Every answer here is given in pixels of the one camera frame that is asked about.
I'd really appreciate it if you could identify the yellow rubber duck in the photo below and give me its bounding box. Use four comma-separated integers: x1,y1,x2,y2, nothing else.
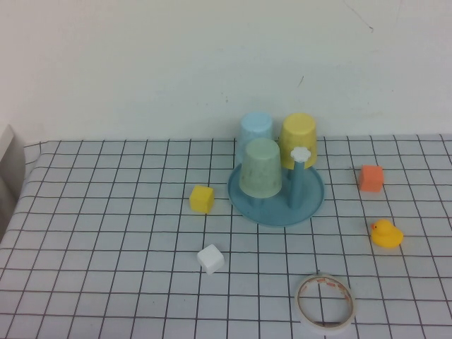
370,218,405,249

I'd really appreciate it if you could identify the yellow plastic cup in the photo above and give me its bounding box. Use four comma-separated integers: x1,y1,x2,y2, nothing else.
278,112,317,170

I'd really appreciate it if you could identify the grey checkered tablecloth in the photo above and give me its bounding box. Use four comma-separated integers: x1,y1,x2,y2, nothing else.
0,133,452,339

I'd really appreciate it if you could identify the white tape roll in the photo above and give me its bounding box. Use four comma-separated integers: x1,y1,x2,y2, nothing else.
295,272,357,333

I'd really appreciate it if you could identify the green plastic cup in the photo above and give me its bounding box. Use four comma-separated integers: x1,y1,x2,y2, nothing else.
239,138,283,199

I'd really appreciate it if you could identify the orange foam cube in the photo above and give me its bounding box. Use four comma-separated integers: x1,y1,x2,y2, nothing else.
359,165,385,193

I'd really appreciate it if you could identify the grey white furniture edge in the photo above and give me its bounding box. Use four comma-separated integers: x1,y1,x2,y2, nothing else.
0,123,26,244

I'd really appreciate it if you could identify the yellow foam cube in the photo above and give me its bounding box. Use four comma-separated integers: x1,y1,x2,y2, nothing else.
189,185,215,215

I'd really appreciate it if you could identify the light blue plastic cup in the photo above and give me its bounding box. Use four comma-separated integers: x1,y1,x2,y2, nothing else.
239,111,275,165

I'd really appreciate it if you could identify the white foam cube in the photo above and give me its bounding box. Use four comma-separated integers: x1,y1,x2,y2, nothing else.
196,244,225,276

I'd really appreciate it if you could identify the blue cup stand with pegs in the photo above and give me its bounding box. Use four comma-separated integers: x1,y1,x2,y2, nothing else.
227,146,326,226

